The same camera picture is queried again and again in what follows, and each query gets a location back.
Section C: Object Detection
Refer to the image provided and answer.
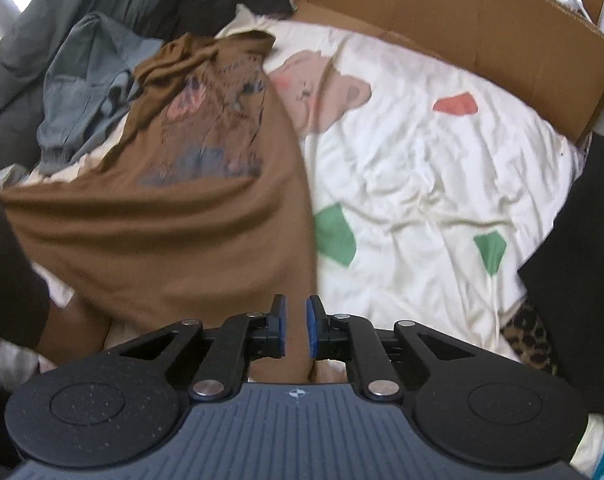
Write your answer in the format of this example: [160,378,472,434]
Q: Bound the white printed bed sheet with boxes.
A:
[0,2,604,476]

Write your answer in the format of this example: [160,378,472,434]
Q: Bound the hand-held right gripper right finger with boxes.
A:
[306,294,475,402]

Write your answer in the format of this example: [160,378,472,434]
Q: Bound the brown printed t-shirt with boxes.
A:
[0,31,319,386]

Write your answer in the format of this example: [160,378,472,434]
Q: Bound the brown cardboard sheet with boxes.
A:
[254,0,604,146]

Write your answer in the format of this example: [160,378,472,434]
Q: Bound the leopard print cloth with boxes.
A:
[502,305,558,376]

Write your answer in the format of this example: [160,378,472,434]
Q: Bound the dark grey blanket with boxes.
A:
[0,0,183,171]

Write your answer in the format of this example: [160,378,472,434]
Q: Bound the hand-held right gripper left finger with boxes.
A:
[118,294,287,402]

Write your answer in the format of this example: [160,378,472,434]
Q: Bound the grey-blue garment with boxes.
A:
[36,11,167,176]

